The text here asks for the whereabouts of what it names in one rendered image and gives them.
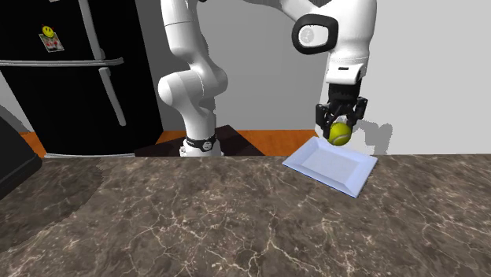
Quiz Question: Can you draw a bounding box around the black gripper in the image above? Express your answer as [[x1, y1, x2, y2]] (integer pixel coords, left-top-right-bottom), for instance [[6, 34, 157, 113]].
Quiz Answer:
[[315, 81, 369, 141]]

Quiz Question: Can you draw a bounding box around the yellow tennis ball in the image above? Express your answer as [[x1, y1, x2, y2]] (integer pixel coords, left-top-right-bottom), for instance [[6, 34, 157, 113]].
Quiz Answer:
[[327, 121, 353, 146]]

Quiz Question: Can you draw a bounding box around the white square plate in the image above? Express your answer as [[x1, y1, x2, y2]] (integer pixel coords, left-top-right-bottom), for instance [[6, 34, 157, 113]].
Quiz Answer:
[[282, 136, 378, 199]]

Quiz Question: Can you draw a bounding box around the black refrigerator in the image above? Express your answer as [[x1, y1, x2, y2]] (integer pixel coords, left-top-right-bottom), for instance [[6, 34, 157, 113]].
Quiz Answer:
[[0, 0, 164, 159]]

